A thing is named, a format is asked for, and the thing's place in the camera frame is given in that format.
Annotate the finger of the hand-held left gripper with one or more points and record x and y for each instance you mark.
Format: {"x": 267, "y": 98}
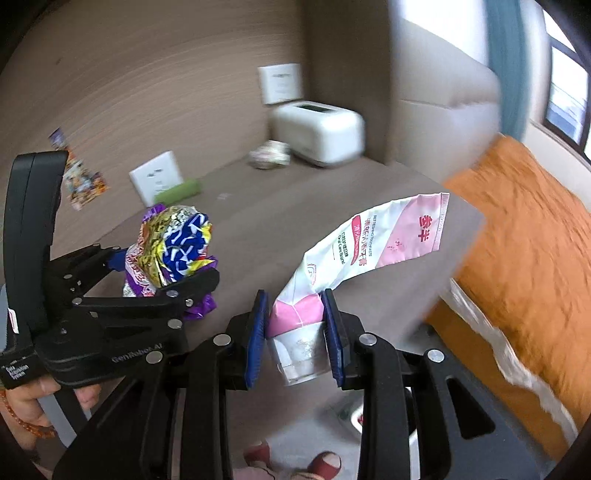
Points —
{"x": 184, "y": 290}
{"x": 117, "y": 259}

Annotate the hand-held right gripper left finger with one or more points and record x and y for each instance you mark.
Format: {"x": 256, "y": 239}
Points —
{"x": 256, "y": 341}

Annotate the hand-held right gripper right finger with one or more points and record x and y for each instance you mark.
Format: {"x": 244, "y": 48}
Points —
{"x": 332, "y": 341}

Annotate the purple snack wrapper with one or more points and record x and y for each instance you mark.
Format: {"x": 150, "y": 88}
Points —
{"x": 175, "y": 240}

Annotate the pink white toothpaste tube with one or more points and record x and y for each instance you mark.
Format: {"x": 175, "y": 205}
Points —
{"x": 369, "y": 240}

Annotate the person's left hand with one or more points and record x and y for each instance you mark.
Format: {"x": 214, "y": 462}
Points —
{"x": 32, "y": 406}

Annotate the cluster of picture stickers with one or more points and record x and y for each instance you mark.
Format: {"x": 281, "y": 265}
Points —
{"x": 83, "y": 184}

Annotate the green tube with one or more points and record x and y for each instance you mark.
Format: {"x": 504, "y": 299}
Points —
{"x": 182, "y": 191}

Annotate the red slipper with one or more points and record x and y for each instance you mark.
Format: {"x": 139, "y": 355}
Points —
{"x": 258, "y": 452}
{"x": 325, "y": 466}

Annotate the crumpled pink white wrapper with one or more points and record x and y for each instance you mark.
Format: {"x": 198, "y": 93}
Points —
{"x": 270, "y": 154}

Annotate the white toaster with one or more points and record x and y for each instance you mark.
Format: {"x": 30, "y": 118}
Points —
{"x": 318, "y": 129}

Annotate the pale padded headboard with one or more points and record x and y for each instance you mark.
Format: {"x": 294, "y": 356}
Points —
{"x": 443, "y": 115}

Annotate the teal curtain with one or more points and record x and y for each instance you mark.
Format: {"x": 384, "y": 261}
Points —
{"x": 508, "y": 55}

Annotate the dark framed window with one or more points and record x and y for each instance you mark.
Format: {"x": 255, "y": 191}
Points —
{"x": 563, "y": 92}

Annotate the white wall socket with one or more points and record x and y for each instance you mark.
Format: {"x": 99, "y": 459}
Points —
{"x": 154, "y": 175}
{"x": 279, "y": 83}

